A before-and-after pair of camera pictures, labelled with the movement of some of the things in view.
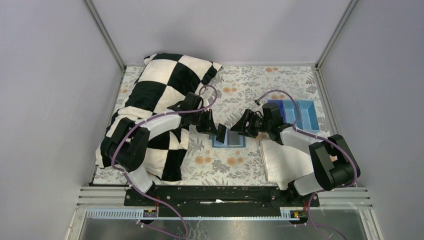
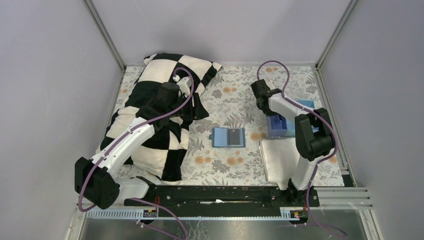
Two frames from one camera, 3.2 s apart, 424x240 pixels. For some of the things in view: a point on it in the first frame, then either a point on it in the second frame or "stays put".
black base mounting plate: [215, 201] stays put
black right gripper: [251, 122] -> [262, 104]
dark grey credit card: [233, 137] stays put
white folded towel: [284, 164] stays put
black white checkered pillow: [162, 84] stays put
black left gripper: [206, 122] -> [193, 104]
